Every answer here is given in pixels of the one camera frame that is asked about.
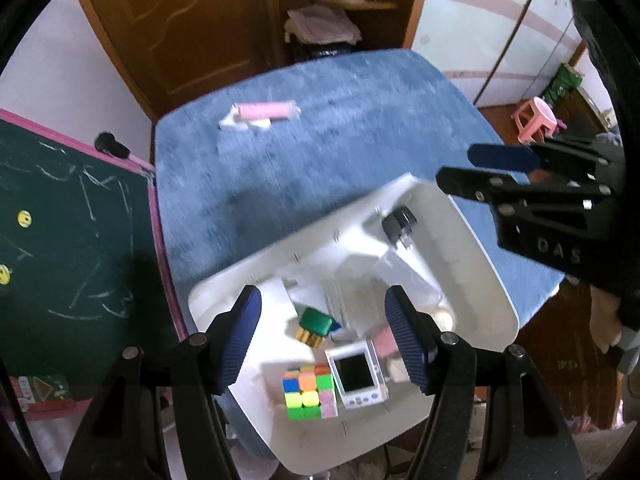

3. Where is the green chalkboard with pink frame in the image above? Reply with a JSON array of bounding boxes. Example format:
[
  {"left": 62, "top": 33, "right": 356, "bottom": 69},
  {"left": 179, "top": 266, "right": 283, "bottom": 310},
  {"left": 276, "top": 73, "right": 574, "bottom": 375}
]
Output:
[{"left": 0, "top": 108, "right": 188, "bottom": 421}]

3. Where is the pink plastic toy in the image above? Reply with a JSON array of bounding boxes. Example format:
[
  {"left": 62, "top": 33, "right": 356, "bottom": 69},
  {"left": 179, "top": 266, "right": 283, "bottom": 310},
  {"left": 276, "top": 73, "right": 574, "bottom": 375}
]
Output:
[{"left": 374, "top": 330, "right": 401, "bottom": 361}]

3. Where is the black waste bin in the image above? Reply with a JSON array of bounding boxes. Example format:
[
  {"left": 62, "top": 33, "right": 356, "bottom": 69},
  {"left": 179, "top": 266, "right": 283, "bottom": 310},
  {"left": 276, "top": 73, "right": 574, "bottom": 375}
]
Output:
[{"left": 292, "top": 40, "right": 363, "bottom": 63}]

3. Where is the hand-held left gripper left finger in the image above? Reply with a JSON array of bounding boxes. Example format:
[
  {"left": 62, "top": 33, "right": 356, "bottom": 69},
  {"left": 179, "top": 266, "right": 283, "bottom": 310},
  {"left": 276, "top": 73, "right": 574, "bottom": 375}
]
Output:
[{"left": 60, "top": 284, "right": 263, "bottom": 480}]

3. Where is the person's right hand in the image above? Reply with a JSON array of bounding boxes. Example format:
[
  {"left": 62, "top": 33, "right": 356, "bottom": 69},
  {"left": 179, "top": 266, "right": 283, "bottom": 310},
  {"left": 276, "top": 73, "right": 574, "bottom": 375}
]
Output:
[{"left": 590, "top": 287, "right": 626, "bottom": 357}]

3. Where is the white handheld device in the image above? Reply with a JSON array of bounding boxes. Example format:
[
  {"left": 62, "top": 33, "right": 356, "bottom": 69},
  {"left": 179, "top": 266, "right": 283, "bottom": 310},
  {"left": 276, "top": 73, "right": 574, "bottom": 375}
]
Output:
[{"left": 325, "top": 340, "right": 391, "bottom": 412}]

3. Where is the pink plastic stool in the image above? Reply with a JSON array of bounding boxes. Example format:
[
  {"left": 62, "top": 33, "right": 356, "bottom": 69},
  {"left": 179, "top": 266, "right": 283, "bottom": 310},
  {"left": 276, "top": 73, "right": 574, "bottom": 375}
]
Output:
[{"left": 511, "top": 97, "right": 560, "bottom": 145}]

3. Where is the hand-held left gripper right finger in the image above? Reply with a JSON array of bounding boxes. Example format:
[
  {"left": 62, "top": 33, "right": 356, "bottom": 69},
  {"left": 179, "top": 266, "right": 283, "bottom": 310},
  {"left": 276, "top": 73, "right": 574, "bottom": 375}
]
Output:
[{"left": 384, "top": 284, "right": 586, "bottom": 480}]

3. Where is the white plastic bin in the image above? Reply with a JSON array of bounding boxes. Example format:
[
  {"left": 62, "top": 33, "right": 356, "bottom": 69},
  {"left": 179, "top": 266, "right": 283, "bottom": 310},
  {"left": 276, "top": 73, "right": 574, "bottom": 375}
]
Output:
[{"left": 187, "top": 172, "right": 521, "bottom": 476}]

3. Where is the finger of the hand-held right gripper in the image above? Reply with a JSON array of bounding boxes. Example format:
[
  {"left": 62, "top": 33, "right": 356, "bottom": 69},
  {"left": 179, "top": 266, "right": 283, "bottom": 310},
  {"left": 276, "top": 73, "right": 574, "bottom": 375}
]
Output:
[
  {"left": 436, "top": 166, "right": 613, "bottom": 211},
  {"left": 467, "top": 137, "right": 625, "bottom": 185}
]

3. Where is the green patterned box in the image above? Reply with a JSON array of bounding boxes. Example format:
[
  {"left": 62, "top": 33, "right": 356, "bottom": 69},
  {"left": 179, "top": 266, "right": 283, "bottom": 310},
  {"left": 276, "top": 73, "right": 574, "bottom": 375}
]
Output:
[{"left": 542, "top": 62, "right": 585, "bottom": 108}]

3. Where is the black easel knob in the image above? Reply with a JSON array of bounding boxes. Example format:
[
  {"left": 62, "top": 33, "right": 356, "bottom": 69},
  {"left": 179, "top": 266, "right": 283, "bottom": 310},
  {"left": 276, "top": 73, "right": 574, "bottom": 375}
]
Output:
[{"left": 95, "top": 131, "right": 132, "bottom": 160}]

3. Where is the white paper card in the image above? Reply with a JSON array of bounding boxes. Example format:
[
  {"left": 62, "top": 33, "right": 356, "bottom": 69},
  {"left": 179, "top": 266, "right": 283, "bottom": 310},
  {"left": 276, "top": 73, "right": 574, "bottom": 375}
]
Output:
[{"left": 218, "top": 104, "right": 273, "bottom": 133}]

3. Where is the brown wooden door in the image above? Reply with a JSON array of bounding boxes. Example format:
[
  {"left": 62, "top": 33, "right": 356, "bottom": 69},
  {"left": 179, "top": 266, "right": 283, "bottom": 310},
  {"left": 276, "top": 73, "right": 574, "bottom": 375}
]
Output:
[{"left": 72, "top": 0, "right": 281, "bottom": 116}]

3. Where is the pink tube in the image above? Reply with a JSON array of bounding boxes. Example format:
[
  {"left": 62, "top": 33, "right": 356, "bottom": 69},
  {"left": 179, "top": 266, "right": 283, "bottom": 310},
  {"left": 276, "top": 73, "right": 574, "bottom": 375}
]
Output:
[{"left": 235, "top": 102, "right": 300, "bottom": 122}]

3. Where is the brown wooden shelf unit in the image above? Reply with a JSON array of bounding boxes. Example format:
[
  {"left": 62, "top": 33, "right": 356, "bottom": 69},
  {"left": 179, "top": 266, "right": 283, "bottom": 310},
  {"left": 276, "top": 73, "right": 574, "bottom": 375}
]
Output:
[{"left": 265, "top": 0, "right": 436, "bottom": 63}]

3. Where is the black charger plug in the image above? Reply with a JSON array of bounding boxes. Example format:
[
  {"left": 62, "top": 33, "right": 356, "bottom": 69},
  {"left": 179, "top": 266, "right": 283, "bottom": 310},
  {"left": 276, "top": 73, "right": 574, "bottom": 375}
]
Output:
[{"left": 381, "top": 206, "right": 420, "bottom": 251}]

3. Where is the pale pink folded cloth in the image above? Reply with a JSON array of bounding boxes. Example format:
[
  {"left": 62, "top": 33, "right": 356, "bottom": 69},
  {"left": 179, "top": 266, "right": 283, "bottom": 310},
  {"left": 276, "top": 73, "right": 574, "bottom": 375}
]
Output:
[{"left": 285, "top": 4, "right": 362, "bottom": 45}]

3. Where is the colourful puzzle cube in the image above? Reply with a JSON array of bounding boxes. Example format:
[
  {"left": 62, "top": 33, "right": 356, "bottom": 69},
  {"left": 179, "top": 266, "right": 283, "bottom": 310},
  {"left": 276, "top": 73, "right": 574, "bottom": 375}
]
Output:
[{"left": 281, "top": 364, "right": 340, "bottom": 422}]

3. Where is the light blue wardrobe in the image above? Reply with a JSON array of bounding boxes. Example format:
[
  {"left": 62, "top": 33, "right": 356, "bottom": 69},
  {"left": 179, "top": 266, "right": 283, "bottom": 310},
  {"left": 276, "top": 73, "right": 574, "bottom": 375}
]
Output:
[{"left": 410, "top": 0, "right": 601, "bottom": 111}]

